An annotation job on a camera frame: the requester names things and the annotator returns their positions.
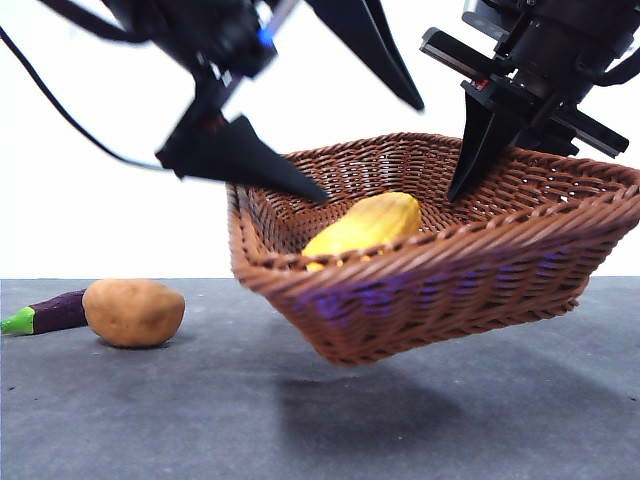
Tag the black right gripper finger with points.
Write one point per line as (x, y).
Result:
(480, 130)
(550, 137)

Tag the pale grey right camera box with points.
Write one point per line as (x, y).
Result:
(487, 17)

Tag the brown wicker basket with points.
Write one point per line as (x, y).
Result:
(425, 300)

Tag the brown potato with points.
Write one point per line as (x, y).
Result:
(132, 312)

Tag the yellow corn cob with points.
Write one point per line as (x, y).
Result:
(370, 225)

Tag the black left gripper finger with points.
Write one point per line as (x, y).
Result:
(370, 40)
(225, 155)

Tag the purple eggplant with green stem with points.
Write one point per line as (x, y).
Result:
(55, 315)

